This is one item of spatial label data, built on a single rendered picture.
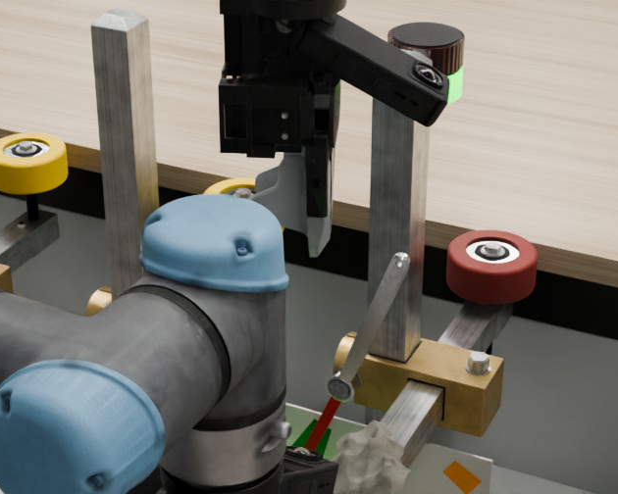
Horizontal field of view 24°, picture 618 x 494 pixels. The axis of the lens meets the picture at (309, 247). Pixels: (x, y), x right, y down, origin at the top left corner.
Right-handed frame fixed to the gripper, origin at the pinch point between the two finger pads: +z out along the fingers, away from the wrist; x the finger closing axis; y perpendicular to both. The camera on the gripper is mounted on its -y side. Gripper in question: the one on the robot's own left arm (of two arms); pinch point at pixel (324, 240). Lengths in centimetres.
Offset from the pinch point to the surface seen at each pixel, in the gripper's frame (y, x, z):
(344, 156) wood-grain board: 0.8, -37.1, 10.6
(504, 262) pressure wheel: -14.7, -15.5, 9.9
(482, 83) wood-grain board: -13, -58, 11
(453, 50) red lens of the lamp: -9.1, -9.0, -12.1
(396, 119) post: -5.1, -4.8, -8.1
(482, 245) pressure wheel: -12.8, -19.0, 10.3
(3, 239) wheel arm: 35.1, -29.9, 18.1
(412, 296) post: -6.8, -5.4, 7.8
